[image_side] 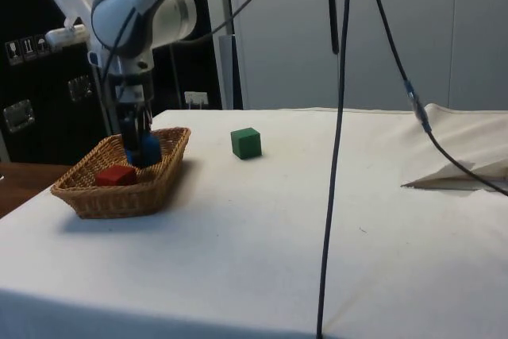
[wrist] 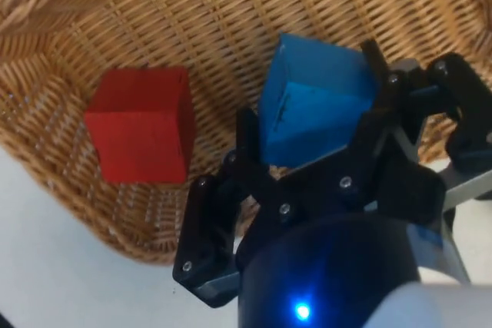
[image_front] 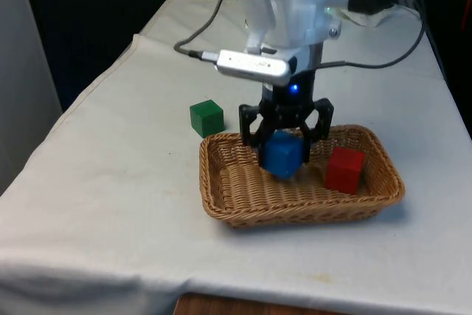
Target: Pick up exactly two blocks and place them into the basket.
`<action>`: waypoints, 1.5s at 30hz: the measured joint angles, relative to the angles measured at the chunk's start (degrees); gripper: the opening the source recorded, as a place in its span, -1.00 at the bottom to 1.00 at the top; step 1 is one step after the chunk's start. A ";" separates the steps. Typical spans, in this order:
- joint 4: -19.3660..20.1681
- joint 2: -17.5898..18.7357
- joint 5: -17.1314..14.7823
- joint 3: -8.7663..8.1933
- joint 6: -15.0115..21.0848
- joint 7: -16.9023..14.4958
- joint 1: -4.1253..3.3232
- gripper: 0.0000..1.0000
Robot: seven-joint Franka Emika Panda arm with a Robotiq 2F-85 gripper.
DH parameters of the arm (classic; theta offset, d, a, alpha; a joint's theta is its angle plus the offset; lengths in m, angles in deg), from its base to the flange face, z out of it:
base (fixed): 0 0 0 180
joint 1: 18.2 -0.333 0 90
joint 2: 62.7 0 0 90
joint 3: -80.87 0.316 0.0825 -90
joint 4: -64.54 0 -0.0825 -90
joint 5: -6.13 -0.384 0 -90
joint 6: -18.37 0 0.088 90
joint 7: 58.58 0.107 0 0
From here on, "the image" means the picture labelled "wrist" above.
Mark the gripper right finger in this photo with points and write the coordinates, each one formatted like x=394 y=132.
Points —
x=369 y=174

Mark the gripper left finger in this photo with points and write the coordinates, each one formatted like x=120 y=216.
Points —
x=209 y=228

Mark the blue block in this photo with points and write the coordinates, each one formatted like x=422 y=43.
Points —
x=311 y=113

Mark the wicker basket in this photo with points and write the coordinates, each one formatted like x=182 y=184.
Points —
x=192 y=17

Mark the red cube block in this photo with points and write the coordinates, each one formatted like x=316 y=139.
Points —
x=142 y=128

